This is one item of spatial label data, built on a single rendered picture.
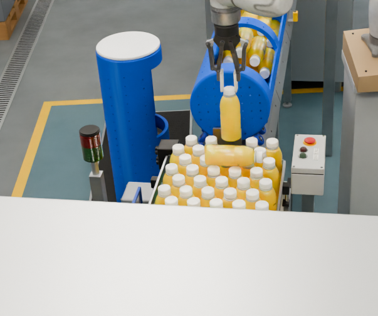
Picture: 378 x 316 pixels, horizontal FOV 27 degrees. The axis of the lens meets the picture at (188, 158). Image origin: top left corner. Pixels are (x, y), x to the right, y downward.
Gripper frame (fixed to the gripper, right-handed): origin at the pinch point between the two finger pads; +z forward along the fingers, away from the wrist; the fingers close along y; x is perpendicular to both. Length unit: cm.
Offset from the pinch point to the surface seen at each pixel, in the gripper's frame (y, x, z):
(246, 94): -3.2, -18.5, 15.2
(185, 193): 10.0, 31.5, 21.8
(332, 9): -30, -158, 42
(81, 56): 151, -279, 130
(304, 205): -25.0, 11.0, 39.7
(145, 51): 46, -74, 26
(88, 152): 39, 30, 9
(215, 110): 8.1, -18.5, 21.5
